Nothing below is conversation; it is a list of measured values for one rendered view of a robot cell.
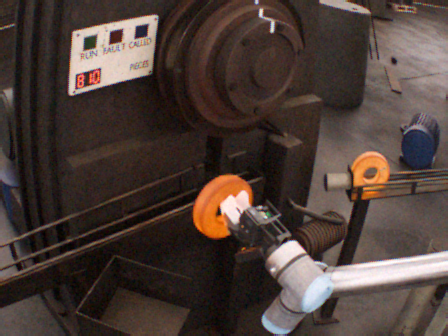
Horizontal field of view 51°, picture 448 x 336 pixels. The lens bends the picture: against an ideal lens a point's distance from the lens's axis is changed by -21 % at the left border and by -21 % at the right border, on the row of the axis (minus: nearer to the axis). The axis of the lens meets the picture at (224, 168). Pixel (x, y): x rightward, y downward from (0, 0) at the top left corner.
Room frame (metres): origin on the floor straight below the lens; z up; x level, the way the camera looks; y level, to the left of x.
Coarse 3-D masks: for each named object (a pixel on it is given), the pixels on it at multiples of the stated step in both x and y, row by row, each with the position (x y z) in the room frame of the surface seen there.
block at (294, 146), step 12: (276, 144) 1.60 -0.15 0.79; (288, 144) 1.58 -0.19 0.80; (300, 144) 1.61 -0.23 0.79; (264, 156) 1.63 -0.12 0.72; (276, 156) 1.59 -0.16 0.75; (288, 156) 1.57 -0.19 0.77; (300, 156) 1.61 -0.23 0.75; (264, 168) 1.63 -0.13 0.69; (276, 168) 1.59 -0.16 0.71; (288, 168) 1.58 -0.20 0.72; (276, 180) 1.58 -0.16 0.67; (288, 180) 1.58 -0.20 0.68; (264, 192) 1.62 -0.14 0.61; (276, 192) 1.58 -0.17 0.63; (288, 192) 1.59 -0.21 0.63; (276, 204) 1.57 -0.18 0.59
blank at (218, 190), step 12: (216, 180) 1.16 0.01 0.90; (228, 180) 1.16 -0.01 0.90; (240, 180) 1.17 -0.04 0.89; (204, 192) 1.13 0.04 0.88; (216, 192) 1.13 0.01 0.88; (228, 192) 1.15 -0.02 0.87; (240, 192) 1.17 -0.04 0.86; (204, 204) 1.11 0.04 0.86; (216, 204) 1.13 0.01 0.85; (204, 216) 1.11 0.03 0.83; (216, 216) 1.17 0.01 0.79; (204, 228) 1.11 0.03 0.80; (216, 228) 1.13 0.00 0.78
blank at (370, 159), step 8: (368, 152) 1.64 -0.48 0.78; (376, 152) 1.64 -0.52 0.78; (360, 160) 1.62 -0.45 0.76; (368, 160) 1.61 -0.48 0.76; (376, 160) 1.62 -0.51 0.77; (384, 160) 1.62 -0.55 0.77; (352, 168) 1.63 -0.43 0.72; (360, 168) 1.61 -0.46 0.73; (376, 168) 1.62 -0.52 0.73; (384, 168) 1.62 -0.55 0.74; (360, 176) 1.61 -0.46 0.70; (376, 176) 1.64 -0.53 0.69; (384, 176) 1.62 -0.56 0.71; (368, 192) 1.62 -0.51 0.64; (376, 192) 1.62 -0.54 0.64
